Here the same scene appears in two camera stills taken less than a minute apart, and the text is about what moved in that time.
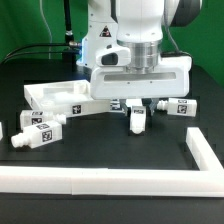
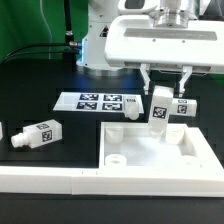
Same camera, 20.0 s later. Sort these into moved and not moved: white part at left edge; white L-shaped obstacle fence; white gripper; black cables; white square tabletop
Moved: white square tabletop; white gripper
Not moved: black cables; white part at left edge; white L-shaped obstacle fence
